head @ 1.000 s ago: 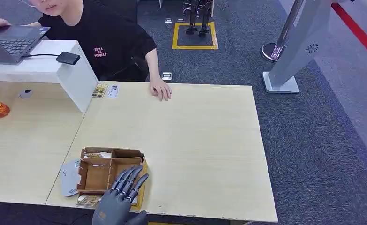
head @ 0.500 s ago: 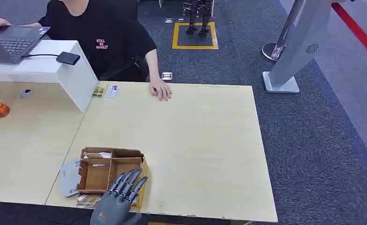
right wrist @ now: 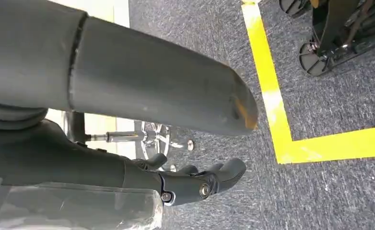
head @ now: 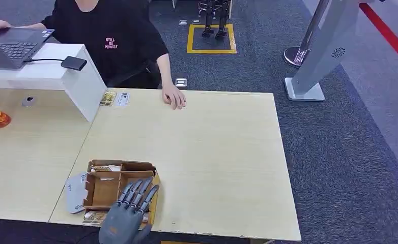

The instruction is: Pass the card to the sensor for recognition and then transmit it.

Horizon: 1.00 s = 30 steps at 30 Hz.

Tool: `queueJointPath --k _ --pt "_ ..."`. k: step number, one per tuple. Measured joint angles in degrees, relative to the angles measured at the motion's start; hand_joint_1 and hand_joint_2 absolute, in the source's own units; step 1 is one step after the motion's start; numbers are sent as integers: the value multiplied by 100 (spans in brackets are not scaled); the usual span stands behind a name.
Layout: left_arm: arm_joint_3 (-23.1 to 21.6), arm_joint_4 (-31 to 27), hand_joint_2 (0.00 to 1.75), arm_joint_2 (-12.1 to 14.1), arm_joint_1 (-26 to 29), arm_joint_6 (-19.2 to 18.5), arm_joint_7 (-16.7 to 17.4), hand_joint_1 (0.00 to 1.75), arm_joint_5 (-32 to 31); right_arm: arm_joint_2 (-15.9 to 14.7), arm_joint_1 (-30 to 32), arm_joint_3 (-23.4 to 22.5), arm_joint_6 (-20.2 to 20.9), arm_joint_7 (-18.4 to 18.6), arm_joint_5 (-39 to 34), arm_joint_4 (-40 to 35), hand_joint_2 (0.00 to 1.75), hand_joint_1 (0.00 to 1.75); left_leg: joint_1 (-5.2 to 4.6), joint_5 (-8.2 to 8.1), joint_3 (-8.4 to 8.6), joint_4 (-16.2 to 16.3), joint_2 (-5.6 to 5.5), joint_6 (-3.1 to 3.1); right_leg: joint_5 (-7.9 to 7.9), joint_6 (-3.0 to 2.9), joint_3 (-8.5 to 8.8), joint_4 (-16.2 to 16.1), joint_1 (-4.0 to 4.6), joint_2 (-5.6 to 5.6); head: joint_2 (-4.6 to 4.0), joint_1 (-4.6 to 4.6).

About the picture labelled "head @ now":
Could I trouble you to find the white raised counter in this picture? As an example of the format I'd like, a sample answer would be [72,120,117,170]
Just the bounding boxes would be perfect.
[0,43,107,123]

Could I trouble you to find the grey card reader device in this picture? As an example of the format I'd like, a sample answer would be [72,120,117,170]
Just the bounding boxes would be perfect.
[65,171,89,215]

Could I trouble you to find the person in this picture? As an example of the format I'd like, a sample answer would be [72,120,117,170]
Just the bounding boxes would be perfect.
[0,0,187,111]

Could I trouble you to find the black adapter cable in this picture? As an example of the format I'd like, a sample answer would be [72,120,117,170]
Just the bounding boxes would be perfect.
[24,58,64,64]

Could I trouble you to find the grey kiosk stand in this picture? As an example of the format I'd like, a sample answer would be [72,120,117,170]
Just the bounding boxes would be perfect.
[285,0,382,102]

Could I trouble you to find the person's left hand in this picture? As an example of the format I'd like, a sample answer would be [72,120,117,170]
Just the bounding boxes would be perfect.
[161,83,187,111]

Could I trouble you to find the black adapter box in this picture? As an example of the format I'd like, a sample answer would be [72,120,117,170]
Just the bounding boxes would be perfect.
[61,55,88,72]

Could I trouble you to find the chrome stanchion post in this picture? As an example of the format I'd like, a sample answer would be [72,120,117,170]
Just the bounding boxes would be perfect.
[283,0,332,69]

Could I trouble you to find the white printed card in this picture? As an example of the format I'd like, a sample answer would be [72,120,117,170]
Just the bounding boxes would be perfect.
[114,92,131,107]

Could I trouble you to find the wooden card box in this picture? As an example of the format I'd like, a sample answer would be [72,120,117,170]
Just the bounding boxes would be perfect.
[82,159,161,226]

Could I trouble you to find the dark laptop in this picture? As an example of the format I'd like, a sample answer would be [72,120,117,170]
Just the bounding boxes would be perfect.
[0,27,55,71]

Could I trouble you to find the black background robot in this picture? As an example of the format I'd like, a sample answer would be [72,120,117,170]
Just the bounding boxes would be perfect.
[197,0,230,39]

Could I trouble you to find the card with pale face print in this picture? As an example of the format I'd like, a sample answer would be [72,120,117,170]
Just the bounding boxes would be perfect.
[82,211,108,225]

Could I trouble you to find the cards stacked in box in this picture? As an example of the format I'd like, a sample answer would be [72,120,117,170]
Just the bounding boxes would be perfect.
[90,164,123,173]

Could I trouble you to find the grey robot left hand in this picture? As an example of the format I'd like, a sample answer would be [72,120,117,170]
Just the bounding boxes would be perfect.
[99,177,160,244]

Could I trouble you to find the yellow printed card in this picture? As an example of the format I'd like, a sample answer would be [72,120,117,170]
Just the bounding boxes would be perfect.
[99,88,118,107]

